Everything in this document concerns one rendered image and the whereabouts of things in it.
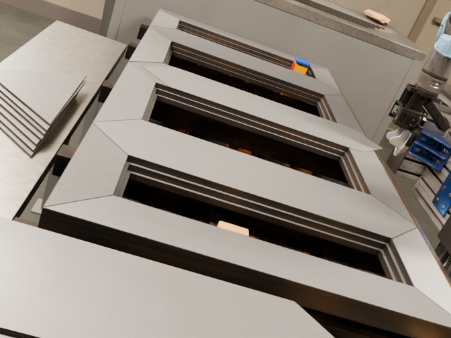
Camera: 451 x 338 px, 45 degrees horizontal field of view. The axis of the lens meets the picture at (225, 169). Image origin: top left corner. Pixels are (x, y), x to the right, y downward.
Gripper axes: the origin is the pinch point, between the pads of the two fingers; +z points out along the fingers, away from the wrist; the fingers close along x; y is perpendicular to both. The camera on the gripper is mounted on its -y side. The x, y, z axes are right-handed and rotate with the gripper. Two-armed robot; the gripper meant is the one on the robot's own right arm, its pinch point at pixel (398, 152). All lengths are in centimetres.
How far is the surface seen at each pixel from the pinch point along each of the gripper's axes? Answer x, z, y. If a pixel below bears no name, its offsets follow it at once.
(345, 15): -92, -21, 8
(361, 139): -2.3, 0.6, 11.6
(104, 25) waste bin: -263, 67, 127
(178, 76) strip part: -2, 1, 69
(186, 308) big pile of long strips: 89, 2, 60
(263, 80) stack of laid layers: -36, 3, 40
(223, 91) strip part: -3, 1, 55
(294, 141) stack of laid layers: 9.6, 3.6, 33.2
